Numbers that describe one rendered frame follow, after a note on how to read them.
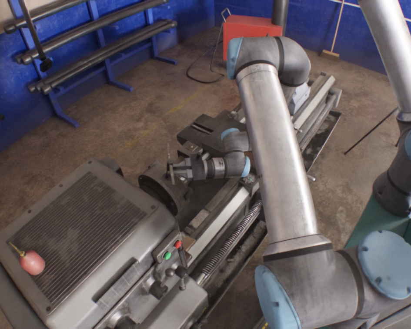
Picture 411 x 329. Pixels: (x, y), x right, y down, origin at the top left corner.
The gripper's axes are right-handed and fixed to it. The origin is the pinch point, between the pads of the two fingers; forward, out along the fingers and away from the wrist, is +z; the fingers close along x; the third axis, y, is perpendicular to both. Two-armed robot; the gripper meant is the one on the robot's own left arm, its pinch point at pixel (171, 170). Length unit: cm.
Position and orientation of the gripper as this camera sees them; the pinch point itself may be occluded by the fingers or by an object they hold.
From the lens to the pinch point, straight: 118.7
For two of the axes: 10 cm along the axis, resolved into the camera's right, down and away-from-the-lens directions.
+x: 1.5, 8.7, -4.8
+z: -9.7, 0.5, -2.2
